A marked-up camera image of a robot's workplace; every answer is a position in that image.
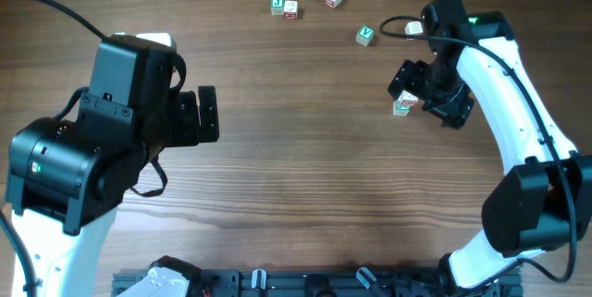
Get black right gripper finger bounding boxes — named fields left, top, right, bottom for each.
left=388, top=60, right=429, bottom=101
left=423, top=96, right=475, bottom=130

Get green N letter block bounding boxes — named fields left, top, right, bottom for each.
left=392, top=102, right=411, bottom=117

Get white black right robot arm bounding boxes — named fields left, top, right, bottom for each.
left=388, top=0, right=591, bottom=296

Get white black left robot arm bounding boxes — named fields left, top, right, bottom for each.
left=6, top=33, right=219, bottom=296

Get white red picture block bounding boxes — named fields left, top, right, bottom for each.
left=405, top=21, right=424, bottom=40

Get green V letter block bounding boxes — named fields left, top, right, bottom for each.
left=356, top=25, right=375, bottom=46

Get green J letter block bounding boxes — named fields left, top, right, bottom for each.
left=270, top=0, right=285, bottom=16

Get white red letter block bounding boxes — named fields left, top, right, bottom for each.
left=283, top=0, right=298, bottom=19

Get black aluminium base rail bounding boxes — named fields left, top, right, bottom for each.
left=111, top=254, right=524, bottom=297

